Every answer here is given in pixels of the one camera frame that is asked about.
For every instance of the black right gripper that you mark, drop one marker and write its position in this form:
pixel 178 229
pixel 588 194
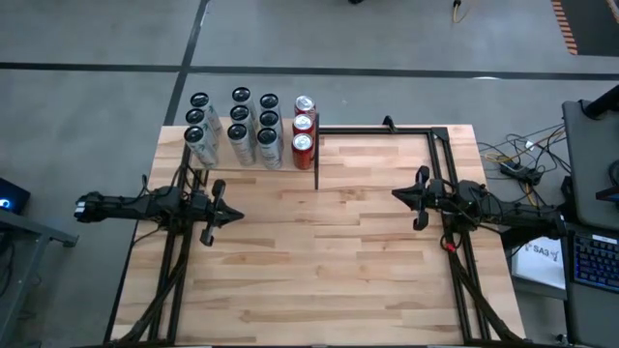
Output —
pixel 437 198

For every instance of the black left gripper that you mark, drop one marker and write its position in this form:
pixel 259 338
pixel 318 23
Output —
pixel 208 205

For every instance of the red Coca-Cola can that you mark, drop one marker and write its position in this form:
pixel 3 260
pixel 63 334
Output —
pixel 302 141
pixel 303 122
pixel 304 103

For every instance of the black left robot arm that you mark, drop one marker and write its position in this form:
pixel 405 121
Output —
pixel 126 205

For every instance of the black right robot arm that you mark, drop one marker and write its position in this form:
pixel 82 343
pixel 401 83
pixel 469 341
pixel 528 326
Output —
pixel 522 215

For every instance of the wooden shelf board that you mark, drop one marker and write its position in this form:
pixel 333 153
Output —
pixel 224 157

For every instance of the red clip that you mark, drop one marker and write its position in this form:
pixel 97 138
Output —
pixel 450 247

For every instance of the black stand leg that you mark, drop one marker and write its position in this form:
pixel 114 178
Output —
pixel 532 232

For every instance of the white paper sheet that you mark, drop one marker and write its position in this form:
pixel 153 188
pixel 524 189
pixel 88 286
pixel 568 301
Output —
pixel 537 263

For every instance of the grey desk panel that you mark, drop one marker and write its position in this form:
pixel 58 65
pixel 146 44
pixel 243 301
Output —
pixel 590 159

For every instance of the grey metal side table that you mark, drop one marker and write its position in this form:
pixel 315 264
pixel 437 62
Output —
pixel 43 231

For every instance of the backlit computer keyboard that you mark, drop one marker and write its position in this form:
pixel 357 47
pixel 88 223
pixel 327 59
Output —
pixel 597 261

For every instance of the grey desk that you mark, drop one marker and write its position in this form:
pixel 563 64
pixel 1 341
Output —
pixel 580 314

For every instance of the black box with blue light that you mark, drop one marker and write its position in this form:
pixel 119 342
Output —
pixel 12 195

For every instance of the black mat orange striped edge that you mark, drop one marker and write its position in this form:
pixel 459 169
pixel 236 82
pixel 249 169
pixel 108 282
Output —
pixel 595 24

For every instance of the black aluminium table frame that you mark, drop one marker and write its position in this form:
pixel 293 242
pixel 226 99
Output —
pixel 377 129

